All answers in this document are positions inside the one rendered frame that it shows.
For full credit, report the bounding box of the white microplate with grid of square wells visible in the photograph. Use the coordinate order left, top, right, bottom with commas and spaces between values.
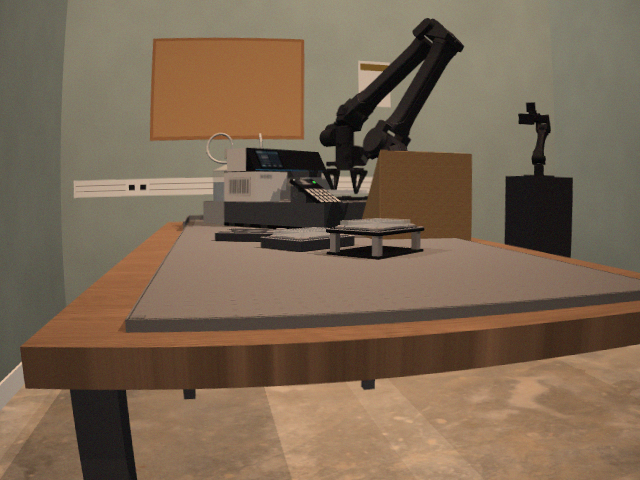
272, 227, 330, 239
340, 218, 410, 230
327, 190, 368, 195

